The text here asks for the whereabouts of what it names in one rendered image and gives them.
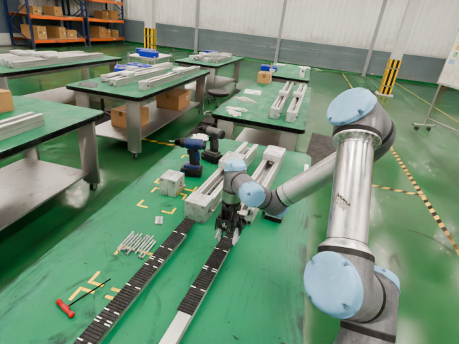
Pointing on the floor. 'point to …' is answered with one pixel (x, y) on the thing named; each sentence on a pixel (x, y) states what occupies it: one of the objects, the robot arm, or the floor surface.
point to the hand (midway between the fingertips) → (227, 240)
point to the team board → (450, 68)
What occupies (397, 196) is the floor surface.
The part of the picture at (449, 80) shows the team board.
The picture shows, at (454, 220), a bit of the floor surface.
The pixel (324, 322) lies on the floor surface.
